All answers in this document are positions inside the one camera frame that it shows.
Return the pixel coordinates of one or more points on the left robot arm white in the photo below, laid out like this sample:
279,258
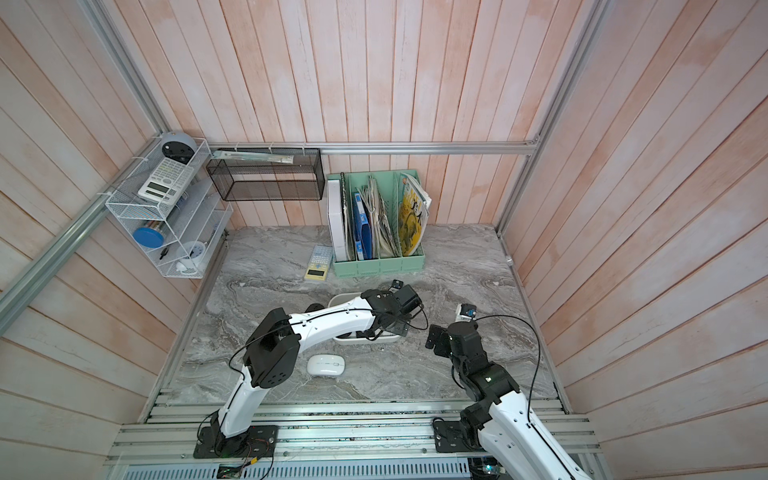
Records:
270,353

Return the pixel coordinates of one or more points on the white ceramic cup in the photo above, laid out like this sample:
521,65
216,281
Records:
189,256

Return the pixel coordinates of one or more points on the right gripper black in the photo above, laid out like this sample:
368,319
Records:
446,337

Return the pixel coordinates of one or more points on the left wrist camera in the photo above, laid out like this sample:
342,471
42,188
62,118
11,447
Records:
396,285

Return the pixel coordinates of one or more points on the black mouse plain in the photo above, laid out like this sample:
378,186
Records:
314,307

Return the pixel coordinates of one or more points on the yellow magazine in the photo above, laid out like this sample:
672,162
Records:
413,214

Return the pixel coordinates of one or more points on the black mesh wall basket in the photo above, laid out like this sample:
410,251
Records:
304,180

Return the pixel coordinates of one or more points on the round white black clock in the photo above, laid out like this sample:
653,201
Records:
178,146

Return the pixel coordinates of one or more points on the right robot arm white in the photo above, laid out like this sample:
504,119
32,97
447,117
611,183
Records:
501,420

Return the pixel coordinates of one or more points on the green file organizer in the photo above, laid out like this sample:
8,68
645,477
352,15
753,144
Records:
389,184

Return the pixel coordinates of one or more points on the white mouse wide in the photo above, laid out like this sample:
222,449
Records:
326,365

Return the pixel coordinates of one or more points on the white storage box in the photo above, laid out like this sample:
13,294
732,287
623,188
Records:
358,337

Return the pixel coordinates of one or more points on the blue lid jar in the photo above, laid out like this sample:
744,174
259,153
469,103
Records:
151,234

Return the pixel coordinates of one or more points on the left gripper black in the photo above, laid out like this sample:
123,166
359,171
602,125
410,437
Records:
403,325

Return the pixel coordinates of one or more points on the white calculator on shelf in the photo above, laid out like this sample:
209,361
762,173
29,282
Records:
167,182

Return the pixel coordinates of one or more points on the white binder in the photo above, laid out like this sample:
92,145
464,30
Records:
336,220

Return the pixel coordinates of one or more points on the blue folder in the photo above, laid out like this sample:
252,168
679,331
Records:
362,229

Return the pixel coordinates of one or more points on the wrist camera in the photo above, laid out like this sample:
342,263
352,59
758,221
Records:
466,312
396,285

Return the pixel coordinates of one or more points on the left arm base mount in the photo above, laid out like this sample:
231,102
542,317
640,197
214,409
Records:
258,441

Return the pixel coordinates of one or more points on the newspapers in organizer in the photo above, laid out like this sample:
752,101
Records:
382,237

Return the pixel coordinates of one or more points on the yellow blue calculator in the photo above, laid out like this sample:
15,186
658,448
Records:
319,263

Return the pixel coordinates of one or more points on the white wire wall shelf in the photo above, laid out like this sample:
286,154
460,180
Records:
198,215

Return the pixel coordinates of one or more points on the paper pack on basket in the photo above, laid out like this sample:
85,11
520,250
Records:
243,156

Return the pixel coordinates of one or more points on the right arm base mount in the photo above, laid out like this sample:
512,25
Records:
450,437

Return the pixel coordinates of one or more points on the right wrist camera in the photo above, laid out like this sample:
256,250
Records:
466,312

